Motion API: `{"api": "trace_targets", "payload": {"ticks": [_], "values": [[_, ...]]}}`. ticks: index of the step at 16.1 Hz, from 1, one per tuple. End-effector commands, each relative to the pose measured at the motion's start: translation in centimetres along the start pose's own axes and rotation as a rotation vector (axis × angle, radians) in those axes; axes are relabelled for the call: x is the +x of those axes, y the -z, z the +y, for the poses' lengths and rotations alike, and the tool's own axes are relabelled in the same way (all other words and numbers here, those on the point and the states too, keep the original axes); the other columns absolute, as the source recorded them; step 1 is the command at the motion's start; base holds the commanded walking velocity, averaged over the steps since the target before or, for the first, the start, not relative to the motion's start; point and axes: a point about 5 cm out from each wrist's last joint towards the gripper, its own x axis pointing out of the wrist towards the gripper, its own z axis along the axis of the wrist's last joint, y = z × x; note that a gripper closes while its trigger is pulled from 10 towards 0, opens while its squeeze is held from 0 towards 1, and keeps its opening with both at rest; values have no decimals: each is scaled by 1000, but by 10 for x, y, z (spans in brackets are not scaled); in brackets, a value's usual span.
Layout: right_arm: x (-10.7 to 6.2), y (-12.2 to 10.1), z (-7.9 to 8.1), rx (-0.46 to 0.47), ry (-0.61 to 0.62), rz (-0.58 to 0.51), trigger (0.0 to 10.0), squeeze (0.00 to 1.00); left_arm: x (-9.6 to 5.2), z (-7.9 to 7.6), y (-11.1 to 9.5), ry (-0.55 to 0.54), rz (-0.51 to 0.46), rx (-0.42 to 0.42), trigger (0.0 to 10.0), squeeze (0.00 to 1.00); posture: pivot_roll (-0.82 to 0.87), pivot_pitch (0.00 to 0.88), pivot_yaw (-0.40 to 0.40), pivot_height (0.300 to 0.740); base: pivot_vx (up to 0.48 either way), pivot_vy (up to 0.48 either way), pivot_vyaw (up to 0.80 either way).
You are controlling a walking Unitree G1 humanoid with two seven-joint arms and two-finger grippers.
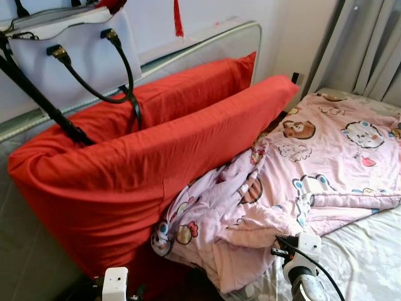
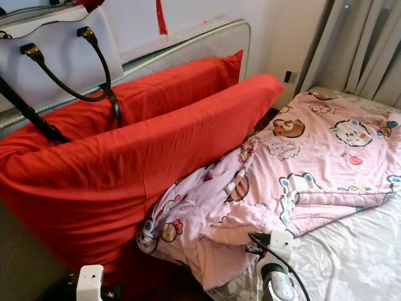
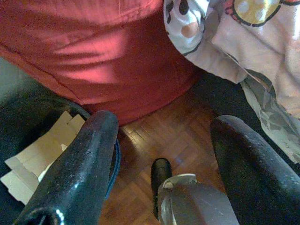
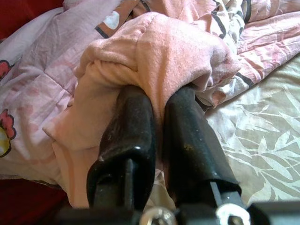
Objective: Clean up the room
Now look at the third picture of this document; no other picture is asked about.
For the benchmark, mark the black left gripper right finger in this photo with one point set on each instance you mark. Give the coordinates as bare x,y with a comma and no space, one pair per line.
253,178

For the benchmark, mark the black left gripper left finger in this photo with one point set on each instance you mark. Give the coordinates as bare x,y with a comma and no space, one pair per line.
79,178

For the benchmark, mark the flattened brown cardboard box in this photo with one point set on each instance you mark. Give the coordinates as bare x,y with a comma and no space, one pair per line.
47,150

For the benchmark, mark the black left robot foot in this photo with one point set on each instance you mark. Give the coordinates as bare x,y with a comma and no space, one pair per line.
161,173

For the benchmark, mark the black rubbish bin with bag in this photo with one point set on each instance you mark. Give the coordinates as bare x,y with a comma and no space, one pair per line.
28,110

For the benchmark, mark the pink cartoon print blanket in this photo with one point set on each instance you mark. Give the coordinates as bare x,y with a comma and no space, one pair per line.
257,51

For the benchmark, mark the bed with beige floral sheet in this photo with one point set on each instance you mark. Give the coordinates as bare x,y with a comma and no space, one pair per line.
276,122

